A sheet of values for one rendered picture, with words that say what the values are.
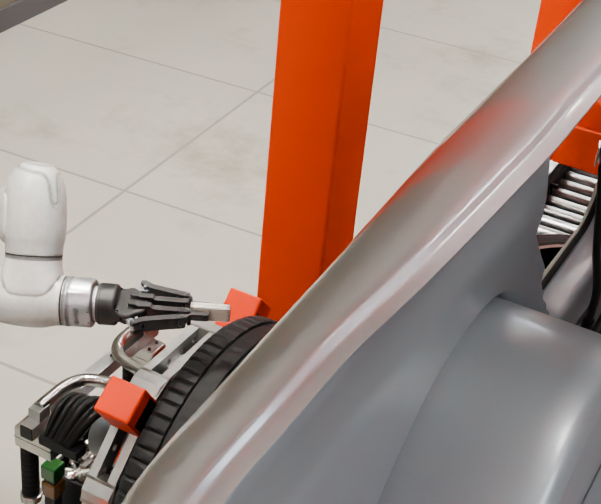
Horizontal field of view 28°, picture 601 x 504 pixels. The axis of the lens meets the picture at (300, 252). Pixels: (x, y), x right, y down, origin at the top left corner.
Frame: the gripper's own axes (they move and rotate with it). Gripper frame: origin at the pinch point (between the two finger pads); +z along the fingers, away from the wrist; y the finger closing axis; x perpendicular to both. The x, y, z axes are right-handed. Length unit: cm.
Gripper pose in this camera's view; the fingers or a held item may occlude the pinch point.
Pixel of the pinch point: (210, 312)
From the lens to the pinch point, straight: 214.3
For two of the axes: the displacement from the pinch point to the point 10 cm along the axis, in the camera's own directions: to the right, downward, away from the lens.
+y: -0.7, 5.9, -8.0
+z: 10.0, 0.8, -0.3
